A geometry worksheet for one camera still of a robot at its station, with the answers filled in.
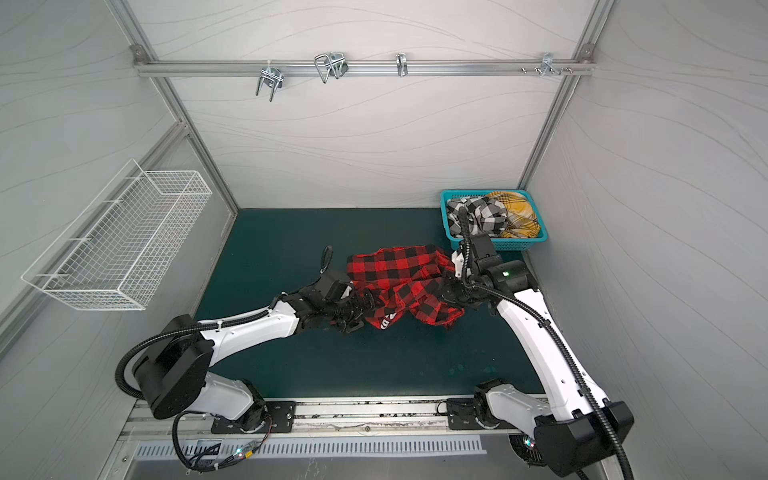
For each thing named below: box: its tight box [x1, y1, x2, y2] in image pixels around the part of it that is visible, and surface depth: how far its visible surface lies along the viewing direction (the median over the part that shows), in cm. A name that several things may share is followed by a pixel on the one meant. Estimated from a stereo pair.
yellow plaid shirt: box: [486, 191, 540, 238], surface depth 106 cm
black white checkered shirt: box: [446, 196, 508, 238], surface depth 109 cm
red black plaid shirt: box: [347, 244, 465, 330], surface depth 98 cm
